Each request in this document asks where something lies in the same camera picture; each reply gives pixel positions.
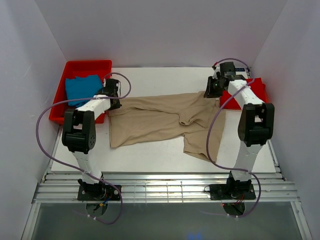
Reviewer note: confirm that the blue label sticker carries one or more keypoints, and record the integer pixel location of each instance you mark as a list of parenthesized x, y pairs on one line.
[(240, 69)]

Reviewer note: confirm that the red folded t shirt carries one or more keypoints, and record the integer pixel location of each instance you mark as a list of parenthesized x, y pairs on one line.
[(258, 88)]

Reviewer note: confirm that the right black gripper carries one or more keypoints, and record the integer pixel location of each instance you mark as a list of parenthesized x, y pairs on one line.
[(209, 93)]

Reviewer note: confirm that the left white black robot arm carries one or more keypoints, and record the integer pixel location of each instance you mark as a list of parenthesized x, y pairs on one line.
[(79, 134)]

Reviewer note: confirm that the blue folded t shirt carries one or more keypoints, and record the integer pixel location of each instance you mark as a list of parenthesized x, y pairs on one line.
[(82, 87)]

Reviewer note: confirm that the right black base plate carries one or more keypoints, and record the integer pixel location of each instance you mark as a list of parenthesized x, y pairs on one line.
[(223, 192)]

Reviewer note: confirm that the red plastic bin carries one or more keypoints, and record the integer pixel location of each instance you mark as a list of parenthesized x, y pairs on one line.
[(72, 69)]

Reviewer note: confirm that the beige t shirt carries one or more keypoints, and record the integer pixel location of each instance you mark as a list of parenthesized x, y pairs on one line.
[(165, 117)]

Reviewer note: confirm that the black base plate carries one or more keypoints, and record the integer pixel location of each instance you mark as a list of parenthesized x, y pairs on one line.
[(96, 192), (223, 192)]

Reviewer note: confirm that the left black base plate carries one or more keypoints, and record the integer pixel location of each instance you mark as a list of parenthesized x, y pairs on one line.
[(96, 192)]

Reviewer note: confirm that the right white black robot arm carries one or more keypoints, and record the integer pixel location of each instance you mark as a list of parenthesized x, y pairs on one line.
[(255, 128)]

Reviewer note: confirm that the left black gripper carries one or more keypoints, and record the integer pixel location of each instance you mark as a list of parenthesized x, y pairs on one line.
[(116, 106)]

